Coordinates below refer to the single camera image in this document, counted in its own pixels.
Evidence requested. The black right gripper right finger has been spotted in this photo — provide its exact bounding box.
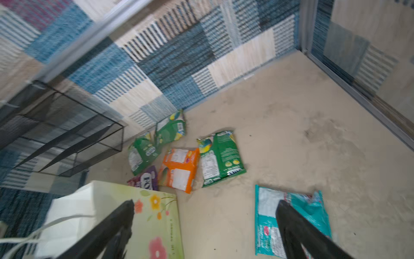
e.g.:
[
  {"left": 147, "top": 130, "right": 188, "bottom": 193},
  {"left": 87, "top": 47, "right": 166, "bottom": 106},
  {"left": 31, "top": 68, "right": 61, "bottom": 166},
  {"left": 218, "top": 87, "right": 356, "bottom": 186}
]
[{"left": 276, "top": 200, "right": 352, "bottom": 259}]

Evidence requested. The teal snack bag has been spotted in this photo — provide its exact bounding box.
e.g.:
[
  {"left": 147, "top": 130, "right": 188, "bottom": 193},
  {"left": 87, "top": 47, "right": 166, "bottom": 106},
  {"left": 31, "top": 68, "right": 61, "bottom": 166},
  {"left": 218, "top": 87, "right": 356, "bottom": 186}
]
[{"left": 254, "top": 185, "right": 332, "bottom": 259}]

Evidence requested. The white paper bag with print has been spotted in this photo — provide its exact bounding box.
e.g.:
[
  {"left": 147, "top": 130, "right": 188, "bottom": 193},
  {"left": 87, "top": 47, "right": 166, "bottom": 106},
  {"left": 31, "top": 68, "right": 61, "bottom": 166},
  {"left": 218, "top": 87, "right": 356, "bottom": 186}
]
[{"left": 1, "top": 181, "right": 184, "bottom": 259}]

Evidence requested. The green snack bag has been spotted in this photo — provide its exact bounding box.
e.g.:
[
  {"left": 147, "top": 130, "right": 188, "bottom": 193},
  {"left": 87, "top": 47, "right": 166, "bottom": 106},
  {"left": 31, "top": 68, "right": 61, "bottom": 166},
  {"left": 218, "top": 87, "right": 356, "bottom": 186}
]
[
  {"left": 197, "top": 130, "right": 246, "bottom": 188},
  {"left": 128, "top": 132, "right": 161, "bottom": 176},
  {"left": 155, "top": 109, "right": 187, "bottom": 149}
]

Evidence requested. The purple berries candy bag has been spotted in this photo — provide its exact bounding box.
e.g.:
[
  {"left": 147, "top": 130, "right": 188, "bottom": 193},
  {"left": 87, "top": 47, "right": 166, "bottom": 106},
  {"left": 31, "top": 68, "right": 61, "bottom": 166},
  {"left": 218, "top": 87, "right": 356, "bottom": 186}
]
[{"left": 127, "top": 166, "right": 159, "bottom": 191}]

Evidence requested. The small orange snack bag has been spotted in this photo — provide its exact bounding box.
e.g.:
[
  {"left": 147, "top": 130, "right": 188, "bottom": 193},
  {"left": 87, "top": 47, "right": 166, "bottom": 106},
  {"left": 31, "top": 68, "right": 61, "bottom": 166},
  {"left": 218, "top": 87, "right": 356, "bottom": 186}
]
[{"left": 158, "top": 148, "right": 200, "bottom": 194}]

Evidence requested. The black wire shelf rack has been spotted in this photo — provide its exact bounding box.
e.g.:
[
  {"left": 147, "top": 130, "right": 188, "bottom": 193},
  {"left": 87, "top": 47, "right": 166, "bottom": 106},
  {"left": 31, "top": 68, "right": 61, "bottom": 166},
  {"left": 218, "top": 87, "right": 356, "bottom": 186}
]
[{"left": 1, "top": 82, "right": 125, "bottom": 178}]

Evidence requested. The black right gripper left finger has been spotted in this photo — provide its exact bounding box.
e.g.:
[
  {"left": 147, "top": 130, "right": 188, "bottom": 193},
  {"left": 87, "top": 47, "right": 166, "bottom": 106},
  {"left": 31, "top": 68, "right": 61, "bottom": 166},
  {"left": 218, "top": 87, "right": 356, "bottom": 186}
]
[{"left": 58, "top": 200, "right": 134, "bottom": 259}]

